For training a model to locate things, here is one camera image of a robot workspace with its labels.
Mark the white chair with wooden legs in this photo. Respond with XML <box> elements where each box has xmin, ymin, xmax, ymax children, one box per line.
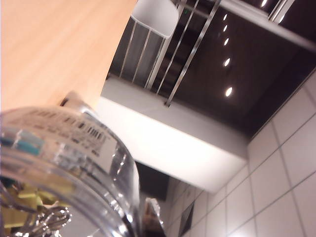
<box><xmin>130</xmin><ymin>0</ymin><xmax>179</xmax><ymax>39</ymax></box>

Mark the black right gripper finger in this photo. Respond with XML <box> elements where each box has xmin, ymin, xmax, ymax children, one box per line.
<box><xmin>144</xmin><ymin>197</ymin><xmax>166</xmax><ymax>237</ymax></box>

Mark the yellow binder clip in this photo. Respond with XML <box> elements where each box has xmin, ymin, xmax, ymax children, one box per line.
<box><xmin>0</xmin><ymin>176</ymin><xmax>75</xmax><ymax>223</ymax></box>

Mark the steel window railing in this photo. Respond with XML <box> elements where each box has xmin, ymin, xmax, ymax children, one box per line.
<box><xmin>118</xmin><ymin>0</ymin><xmax>223</xmax><ymax>108</ymax></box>

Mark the clear plastic clip jar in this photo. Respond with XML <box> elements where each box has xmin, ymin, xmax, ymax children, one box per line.
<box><xmin>0</xmin><ymin>106</ymin><xmax>144</xmax><ymax>237</ymax></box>

